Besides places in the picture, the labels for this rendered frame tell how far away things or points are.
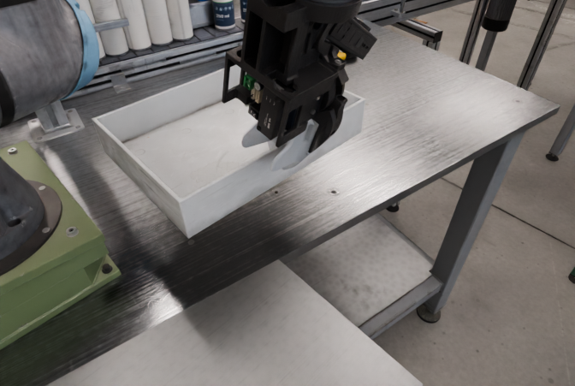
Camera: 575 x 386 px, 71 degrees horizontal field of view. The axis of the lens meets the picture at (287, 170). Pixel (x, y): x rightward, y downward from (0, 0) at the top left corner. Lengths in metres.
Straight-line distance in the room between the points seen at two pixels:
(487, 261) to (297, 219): 1.25
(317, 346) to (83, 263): 0.29
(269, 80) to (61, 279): 0.35
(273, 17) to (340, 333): 0.35
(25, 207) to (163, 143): 0.17
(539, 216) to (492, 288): 0.49
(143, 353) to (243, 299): 0.12
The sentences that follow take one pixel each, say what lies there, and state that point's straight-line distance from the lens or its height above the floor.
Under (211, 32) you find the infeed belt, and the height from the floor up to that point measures 0.88.
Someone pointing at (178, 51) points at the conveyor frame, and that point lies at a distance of 1.00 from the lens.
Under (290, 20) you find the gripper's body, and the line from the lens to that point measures 0.28.
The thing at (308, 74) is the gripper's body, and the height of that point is 1.12.
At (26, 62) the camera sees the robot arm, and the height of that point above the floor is 1.08.
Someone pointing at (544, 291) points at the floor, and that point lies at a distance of 1.77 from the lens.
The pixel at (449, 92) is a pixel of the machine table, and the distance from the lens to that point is 0.96.
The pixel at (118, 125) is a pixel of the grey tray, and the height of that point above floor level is 0.98.
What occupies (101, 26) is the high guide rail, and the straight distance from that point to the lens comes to 0.95.
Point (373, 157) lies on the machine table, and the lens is 0.72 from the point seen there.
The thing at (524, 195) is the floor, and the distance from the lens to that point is 2.12.
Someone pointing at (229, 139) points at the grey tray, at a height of 0.96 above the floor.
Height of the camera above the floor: 1.27
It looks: 40 degrees down
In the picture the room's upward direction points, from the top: straight up
